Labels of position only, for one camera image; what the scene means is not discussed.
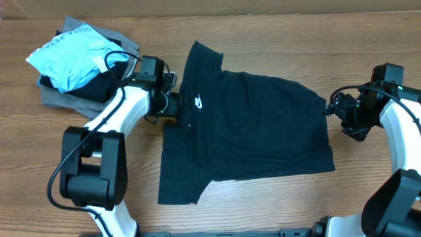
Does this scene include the grey folded shirt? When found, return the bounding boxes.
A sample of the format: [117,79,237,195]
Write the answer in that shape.
[37,16,139,119]

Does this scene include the black Nike t-shirt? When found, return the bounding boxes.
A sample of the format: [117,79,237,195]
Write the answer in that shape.
[158,42,335,205]

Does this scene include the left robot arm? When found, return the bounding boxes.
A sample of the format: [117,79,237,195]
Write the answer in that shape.
[57,71,179,236]

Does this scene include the light blue folded shirt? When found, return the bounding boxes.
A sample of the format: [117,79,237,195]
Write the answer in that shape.
[26,24,129,93]

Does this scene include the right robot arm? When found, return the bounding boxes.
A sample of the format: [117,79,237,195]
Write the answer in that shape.
[302,81,420,236]

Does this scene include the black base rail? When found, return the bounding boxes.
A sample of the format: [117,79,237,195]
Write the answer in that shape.
[136,228,311,237]

